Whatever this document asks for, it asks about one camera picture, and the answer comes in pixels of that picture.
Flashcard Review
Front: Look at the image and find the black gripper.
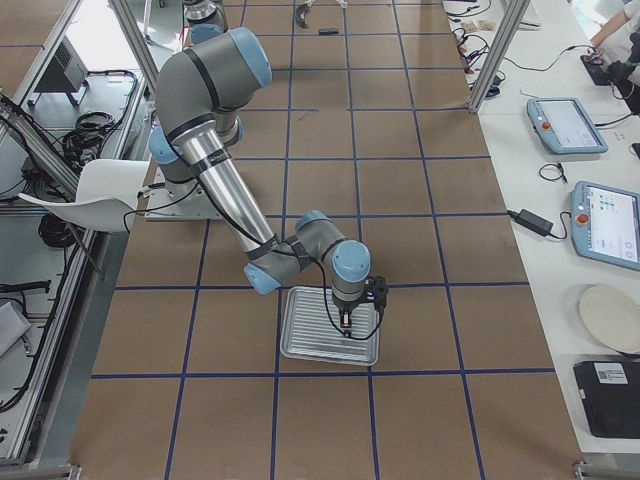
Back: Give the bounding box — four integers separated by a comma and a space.
332, 294, 370, 338

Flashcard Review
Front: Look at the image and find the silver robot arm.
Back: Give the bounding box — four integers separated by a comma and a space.
182, 0, 228, 45
155, 27, 376, 338

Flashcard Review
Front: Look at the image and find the ribbed silver metal tray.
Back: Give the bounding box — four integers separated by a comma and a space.
280, 286, 380, 366

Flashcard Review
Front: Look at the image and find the black power adapter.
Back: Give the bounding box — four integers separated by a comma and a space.
507, 209, 553, 237

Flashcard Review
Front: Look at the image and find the beige round plate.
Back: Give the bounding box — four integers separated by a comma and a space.
579, 285, 639, 355

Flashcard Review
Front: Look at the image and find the white plastic chair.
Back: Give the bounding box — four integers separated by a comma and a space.
18, 159, 150, 233

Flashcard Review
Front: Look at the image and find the lower blue teach pendant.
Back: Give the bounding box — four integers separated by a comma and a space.
570, 180, 639, 271

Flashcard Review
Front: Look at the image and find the blue teach pendant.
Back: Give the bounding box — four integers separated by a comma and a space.
570, 180, 639, 271
526, 97, 608, 155

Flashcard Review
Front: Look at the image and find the upper blue teach pendant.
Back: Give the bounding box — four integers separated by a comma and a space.
526, 97, 608, 155

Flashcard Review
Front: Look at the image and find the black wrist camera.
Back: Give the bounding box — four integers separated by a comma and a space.
365, 275, 388, 315

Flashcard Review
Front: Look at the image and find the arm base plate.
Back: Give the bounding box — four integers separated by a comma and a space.
144, 168, 223, 221

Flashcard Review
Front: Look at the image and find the aluminium frame post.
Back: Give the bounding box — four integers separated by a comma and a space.
468, 0, 530, 113

